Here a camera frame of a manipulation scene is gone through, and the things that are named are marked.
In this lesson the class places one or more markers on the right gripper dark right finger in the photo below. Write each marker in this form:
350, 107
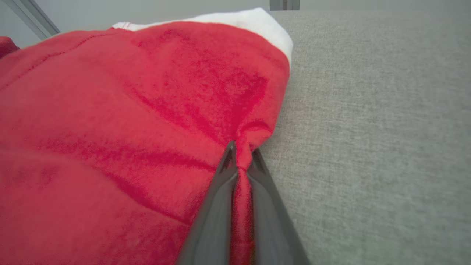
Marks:
272, 228

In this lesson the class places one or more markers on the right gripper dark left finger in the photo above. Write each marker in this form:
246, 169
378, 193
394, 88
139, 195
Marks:
215, 221

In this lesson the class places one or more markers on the red and white basketball jersey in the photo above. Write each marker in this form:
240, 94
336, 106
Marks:
110, 129

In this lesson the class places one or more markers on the grey fabric sofa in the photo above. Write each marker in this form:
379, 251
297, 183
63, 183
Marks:
368, 147

